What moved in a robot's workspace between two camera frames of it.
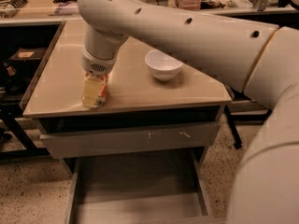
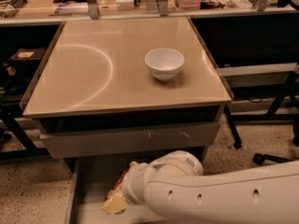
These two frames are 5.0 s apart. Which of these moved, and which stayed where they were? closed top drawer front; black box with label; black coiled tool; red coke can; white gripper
Moved: red coke can; white gripper
Stayed: black coiled tool; black box with label; closed top drawer front
